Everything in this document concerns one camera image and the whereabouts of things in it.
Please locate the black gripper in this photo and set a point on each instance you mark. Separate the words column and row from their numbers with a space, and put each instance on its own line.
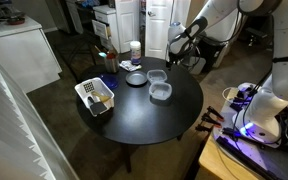
column 176, row 56

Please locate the clear plastic lunch box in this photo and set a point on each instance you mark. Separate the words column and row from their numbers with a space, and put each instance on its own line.
column 157, row 76
column 160, row 90

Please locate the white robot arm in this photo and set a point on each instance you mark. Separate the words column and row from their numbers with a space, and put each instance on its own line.
column 284, row 66

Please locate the white trash can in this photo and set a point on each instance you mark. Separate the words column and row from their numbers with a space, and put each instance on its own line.
column 198, row 67

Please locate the white door with knob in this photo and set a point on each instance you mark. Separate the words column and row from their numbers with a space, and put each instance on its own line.
column 159, row 30

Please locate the dark round plate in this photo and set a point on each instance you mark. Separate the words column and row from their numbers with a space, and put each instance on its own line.
column 136, row 78

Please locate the white wipes canister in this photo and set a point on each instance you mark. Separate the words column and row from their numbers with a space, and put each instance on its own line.
column 135, row 53

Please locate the black bin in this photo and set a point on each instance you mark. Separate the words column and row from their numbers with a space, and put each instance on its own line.
column 214, row 50

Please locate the crumpled foil packet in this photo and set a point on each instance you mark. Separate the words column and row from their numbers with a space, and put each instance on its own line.
column 129, row 66

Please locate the metal utensil cup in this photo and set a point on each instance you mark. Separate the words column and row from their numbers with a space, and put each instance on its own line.
column 111, row 65

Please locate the white cabinet door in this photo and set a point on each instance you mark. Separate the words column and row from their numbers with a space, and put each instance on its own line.
column 127, row 23

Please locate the blue bowl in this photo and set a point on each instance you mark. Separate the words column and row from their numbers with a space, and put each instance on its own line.
column 112, row 80

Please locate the red utensil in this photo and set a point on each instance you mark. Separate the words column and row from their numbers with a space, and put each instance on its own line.
column 110, row 55

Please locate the black orange spring clamp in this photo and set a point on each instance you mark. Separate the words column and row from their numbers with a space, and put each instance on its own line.
column 204, row 127
column 215, row 114

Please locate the black table leg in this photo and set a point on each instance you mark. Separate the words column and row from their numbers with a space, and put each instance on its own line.
column 127, row 160
column 180, row 136

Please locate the wooden spoon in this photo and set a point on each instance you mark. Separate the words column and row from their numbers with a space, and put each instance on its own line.
column 102, row 97

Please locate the white drawer unit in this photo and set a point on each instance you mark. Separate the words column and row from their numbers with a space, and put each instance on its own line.
column 105, row 20

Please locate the black spatula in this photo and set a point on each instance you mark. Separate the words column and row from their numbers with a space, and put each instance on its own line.
column 98, row 108

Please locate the grey square grid tool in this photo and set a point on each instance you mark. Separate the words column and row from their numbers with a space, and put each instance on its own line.
column 88, row 86

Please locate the white plastic basket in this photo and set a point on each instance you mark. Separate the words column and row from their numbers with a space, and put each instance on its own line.
column 81, row 92

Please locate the light wooden bench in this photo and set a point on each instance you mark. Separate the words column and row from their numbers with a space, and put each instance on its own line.
column 214, row 160

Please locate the grey robot mounting plate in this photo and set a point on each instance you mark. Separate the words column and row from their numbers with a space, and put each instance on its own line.
column 267, row 156

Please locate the white counter cabinet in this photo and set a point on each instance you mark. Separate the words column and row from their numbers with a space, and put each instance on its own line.
column 20, row 53

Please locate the red shallow bowl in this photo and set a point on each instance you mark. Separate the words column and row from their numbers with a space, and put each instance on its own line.
column 16, row 21

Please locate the white slatted panel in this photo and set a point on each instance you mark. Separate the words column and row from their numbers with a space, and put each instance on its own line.
column 7, row 133

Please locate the black rail bar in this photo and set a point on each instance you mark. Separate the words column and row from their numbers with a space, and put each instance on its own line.
column 244, row 158

